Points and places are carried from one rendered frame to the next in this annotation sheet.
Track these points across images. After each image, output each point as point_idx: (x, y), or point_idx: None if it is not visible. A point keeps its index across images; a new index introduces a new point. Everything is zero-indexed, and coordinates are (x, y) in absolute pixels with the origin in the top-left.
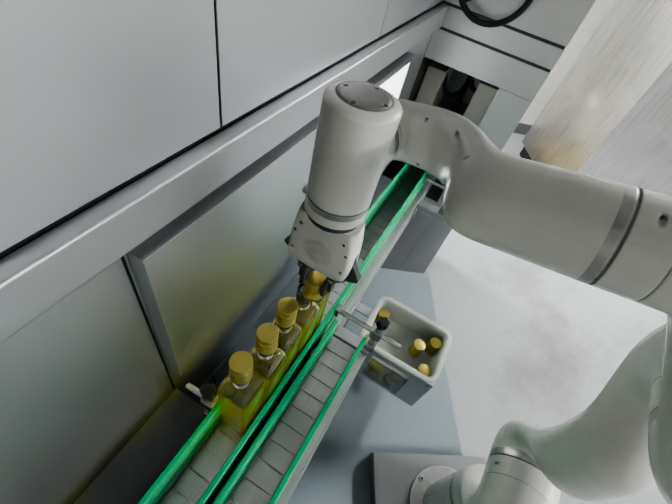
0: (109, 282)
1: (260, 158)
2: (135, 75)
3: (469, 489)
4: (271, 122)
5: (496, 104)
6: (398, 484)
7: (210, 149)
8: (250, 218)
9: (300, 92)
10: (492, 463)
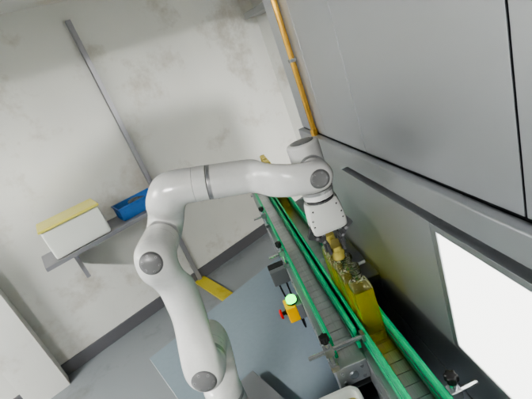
0: None
1: (382, 187)
2: (342, 115)
3: (230, 362)
4: (373, 166)
5: None
6: None
7: (355, 153)
8: (374, 210)
9: (394, 169)
10: (222, 343)
